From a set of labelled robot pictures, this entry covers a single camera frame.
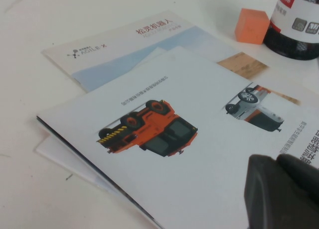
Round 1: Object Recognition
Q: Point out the black mesh pen holder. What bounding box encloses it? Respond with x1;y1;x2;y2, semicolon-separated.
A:
262;0;319;61

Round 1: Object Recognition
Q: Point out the blue white Agilex brochure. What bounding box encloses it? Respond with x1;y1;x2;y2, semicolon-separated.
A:
40;9;302;106

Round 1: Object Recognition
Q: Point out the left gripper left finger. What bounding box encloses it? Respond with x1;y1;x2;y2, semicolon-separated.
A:
243;153;319;229

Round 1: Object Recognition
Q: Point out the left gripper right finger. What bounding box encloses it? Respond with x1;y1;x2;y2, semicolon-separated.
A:
276;153;319;204

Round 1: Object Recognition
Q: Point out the orange foam cube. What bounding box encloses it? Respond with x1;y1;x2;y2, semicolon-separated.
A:
234;7;271;45

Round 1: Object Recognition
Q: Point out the white Leador logistics brochure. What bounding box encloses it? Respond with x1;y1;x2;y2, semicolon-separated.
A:
35;45;319;229

